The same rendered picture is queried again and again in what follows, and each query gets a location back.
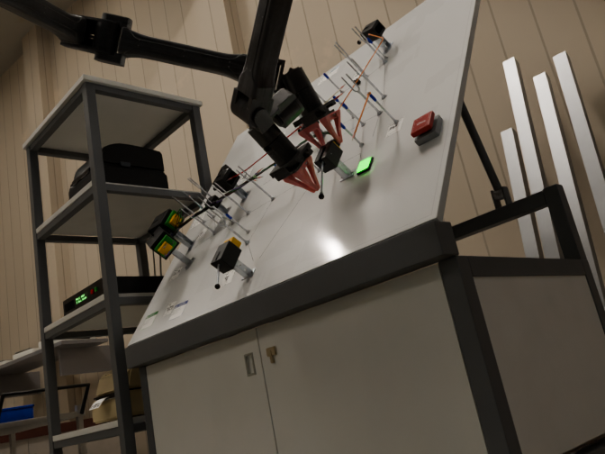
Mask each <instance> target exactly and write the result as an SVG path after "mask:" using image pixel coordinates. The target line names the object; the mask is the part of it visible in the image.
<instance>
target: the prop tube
mask: <svg viewBox="0 0 605 454"><path fill-rule="evenodd" d="M461 116H462V118H463V121H464V123H465V126H466V129H467V130H468V132H469V135H470V137H471V139H472V141H473V144H474V146H475V148H476V151H477V153H478V155H479V157H480V160H481V162H482V163H483V167H484V169H485V171H486V174H487V176H488V178H489V179H490V182H491V184H492V187H493V191H492V195H493V197H494V199H495V200H496V201H497V202H499V201H500V200H503V199H504V197H503V194H502V191H501V183H500V181H499V179H498V178H497V175H496V173H495V171H494V169H493V166H492V163H491V161H490V159H489V157H488V155H487V153H486V150H485V148H484V146H483V143H482V141H481V139H480V136H479V134H478V132H477V130H476V128H475V126H474V123H473V120H472V118H471V116H470V114H469V112H468V110H467V108H466V106H465V102H463V107H462V112H461Z"/></svg>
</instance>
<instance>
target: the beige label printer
mask: <svg viewBox="0 0 605 454"><path fill-rule="evenodd" d="M127 372H128V379H129V388H130V396H131V410H132V417H136V416H142V415H145V414H144V407H143V399H142V392H141V384H140V370H139V368H131V369H127ZM96 395H98V397H96V398H94V400H95V401H94V402H93V404H94V403H95V402H96V401H97V400H99V399H103V398H105V399H104V400H103V401H102V403H101V404H100V406H99V408H96V409H93V410H92V413H93V422H95V424H98V423H101V424H103V423H107V422H113V421H117V412H116V403H115V395H114V387H113V371H112V370H110V371H108V372H106V373H105V374H104V375H102V376H101V379H100V380H99V383H98V387H97V393H96ZM106 397H107V398H106Z"/></svg>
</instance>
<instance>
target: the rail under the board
mask: <svg viewBox="0 0 605 454"><path fill-rule="evenodd" d="M455 255H457V256H458V255H459V252H458V248H457V246H456V239H455V236H454V233H453V229H452V226H451V222H441V221H432V222H428V223H425V224H423V225H421V226H419V227H417V228H414V229H412V230H409V231H407V232H404V233H402V234H399V235H397V236H394V237H392V238H391V239H388V240H386V241H382V242H380V243H377V244H375V245H373V246H371V247H369V248H366V249H364V250H360V251H358V252H356V253H354V254H351V255H349V256H346V257H345V258H343V259H339V260H336V261H334V262H331V263H329V264H328V265H325V266H323V267H320V268H317V269H314V270H313V271H310V272H308V273H305V274H303V275H301V276H298V277H295V278H293V279H291V280H288V281H286V282H284V283H282V284H280V285H277V286H273V287H271V288H268V289H267V290H265V291H262V292H260V293H257V294H255V295H252V296H250V297H247V298H245V299H242V300H240V301H238V302H236V303H234V304H230V305H228V306H225V307H223V308H221V309H219V310H216V311H214V312H212V313H208V314H206V315H204V316H202V317H199V318H197V319H194V320H192V321H191V322H187V323H184V324H182V325H179V326H177V327H175V328H173V329H171V330H168V331H165V332H162V333H160V334H158V335H156V336H153V337H151V338H149V339H146V340H143V341H141V342H139V343H136V344H134V345H131V346H130V347H127V348H125V356H126V364H127V369H131V368H141V367H144V366H148V365H151V364H154V363H156V362H159V361H161V360H164V359H169V358H171V357H174V356H176V355H179V354H182V353H185V352H187V351H189V350H194V349H197V348H199V347H202V346H204V345H207V344H210V343H213V342H215V341H219V340H222V339H225V338H227V337H230V336H232V335H235V334H238V333H241V332H243V331H247V330H250V329H253V328H255V327H258V326H260V325H263V324H266V323H269V322H272V321H275V320H278V319H281V318H284V317H286V316H288V315H291V314H294V313H298V312H300V311H303V310H306V309H309V308H312V307H313V306H316V305H319V304H324V303H326V302H328V301H331V300H334V299H337V298H340V297H341V296H344V295H349V294H352V293H354V292H356V291H359V290H362V289H365V288H368V287H370V286H374V285H377V284H380V283H383V282H384V281H387V280H390V279H393V278H396V277H399V276H402V275H405V274H408V273H411V272H412V271H415V270H418V269H421V268H425V267H427V266H430V265H433V264H436V263H438V262H439V261H440V260H443V259H447V258H450V257H453V256H455Z"/></svg>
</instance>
